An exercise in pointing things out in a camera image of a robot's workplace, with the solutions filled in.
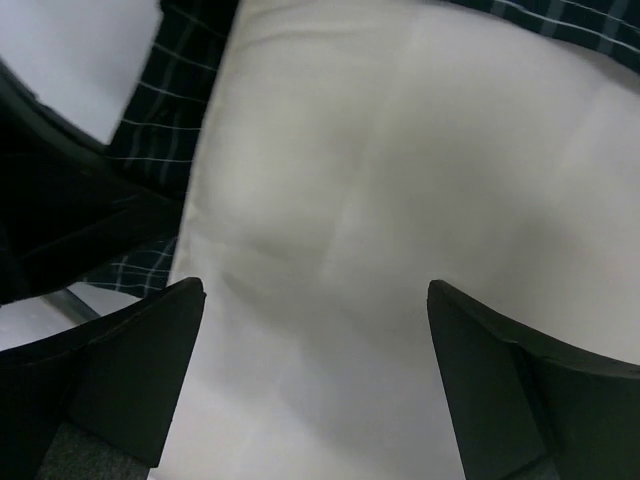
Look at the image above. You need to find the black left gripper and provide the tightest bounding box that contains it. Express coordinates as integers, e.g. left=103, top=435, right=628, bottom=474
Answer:
left=1, top=66, right=181, bottom=304

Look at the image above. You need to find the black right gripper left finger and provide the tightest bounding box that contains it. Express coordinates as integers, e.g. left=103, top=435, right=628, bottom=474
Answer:
left=1, top=277, right=205, bottom=479

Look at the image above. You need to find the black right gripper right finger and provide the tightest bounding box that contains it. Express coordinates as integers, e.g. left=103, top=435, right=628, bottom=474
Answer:
left=427, top=280, right=639, bottom=479

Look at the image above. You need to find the dark checked pillowcase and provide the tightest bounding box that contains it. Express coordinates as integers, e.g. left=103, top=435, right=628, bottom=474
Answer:
left=84, top=0, right=640, bottom=296

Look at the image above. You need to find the cream pillow with bear print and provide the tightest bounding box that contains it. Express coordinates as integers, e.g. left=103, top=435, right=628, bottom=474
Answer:
left=154, top=1, right=639, bottom=479

